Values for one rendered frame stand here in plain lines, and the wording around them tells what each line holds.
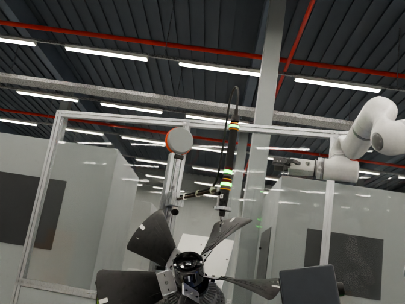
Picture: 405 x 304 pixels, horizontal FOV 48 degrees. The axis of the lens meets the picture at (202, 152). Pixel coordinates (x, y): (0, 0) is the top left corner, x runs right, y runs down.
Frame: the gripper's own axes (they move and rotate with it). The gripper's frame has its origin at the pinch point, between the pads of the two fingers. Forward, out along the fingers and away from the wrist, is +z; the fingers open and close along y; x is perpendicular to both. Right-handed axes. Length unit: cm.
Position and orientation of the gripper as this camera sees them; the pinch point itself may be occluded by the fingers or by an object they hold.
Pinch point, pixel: (276, 164)
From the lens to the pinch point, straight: 186.8
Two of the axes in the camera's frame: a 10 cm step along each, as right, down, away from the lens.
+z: -9.7, -0.9, 2.4
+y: 2.1, 2.7, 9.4
